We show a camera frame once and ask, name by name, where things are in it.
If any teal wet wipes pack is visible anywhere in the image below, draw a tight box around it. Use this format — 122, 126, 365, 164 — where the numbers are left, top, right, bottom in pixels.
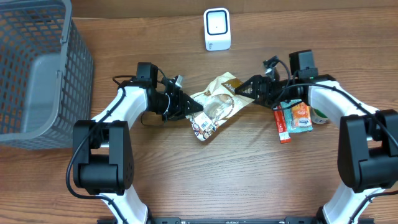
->
280, 100, 313, 133

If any orange Kleenex tissue pack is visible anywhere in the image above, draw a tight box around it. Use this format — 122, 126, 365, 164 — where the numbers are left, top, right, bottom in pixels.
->
292, 103, 312, 128

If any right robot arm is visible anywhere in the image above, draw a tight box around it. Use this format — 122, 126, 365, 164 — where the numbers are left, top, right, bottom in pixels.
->
235, 50, 397, 223

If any white barcode scanner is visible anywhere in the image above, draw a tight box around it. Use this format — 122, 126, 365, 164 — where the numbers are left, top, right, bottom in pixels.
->
203, 7, 231, 51

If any beige snack pouch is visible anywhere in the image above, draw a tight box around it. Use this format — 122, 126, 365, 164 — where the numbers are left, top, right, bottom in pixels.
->
187, 72, 253, 141

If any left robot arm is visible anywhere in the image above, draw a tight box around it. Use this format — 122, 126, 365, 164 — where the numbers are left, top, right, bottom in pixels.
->
65, 62, 203, 223

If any red snack stick packet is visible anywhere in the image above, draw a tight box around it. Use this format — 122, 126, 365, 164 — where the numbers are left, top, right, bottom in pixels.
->
273, 105, 291, 144

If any green lid jar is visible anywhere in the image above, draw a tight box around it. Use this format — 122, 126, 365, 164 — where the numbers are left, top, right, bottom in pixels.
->
310, 108, 329, 124

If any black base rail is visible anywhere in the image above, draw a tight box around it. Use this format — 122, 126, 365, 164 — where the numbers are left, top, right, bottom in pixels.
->
96, 216, 376, 224

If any grey plastic mesh basket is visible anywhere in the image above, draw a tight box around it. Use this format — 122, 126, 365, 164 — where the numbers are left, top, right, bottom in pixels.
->
1, 1, 95, 150

